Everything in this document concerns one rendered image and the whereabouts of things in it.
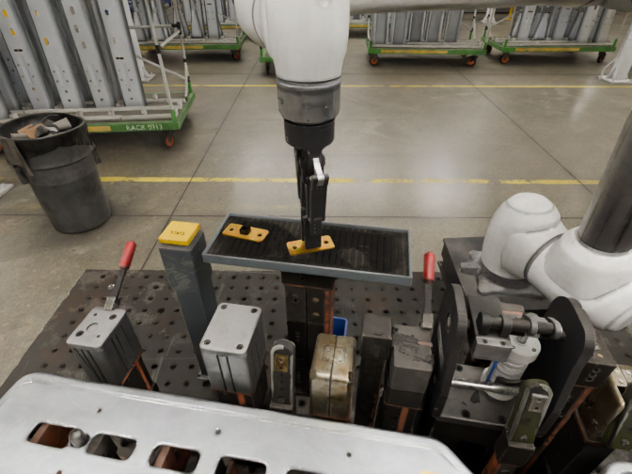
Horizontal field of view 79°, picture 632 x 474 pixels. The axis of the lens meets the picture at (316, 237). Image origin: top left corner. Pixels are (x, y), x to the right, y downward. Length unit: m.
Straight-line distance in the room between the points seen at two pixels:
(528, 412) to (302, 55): 0.59
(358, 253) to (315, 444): 0.32
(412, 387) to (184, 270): 0.48
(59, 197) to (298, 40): 2.61
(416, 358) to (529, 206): 0.57
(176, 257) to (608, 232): 0.85
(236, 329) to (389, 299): 0.71
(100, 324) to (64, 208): 2.27
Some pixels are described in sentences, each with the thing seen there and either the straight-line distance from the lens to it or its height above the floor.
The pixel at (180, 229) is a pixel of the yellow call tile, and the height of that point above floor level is 1.16.
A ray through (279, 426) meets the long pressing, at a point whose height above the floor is 1.00.
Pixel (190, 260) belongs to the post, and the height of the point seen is 1.12.
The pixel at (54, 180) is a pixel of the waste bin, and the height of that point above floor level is 0.43.
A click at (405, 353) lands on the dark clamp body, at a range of 0.66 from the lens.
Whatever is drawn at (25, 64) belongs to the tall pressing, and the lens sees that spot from 4.77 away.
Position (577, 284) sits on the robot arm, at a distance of 1.01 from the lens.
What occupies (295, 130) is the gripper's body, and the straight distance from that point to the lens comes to 0.56.
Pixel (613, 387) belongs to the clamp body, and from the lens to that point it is 0.77.
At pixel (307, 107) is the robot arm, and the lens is 0.54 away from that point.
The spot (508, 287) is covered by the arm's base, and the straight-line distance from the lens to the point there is 1.21.
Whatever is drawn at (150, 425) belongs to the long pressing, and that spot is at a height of 1.00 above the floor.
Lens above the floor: 1.60
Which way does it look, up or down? 37 degrees down
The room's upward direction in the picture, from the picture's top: straight up
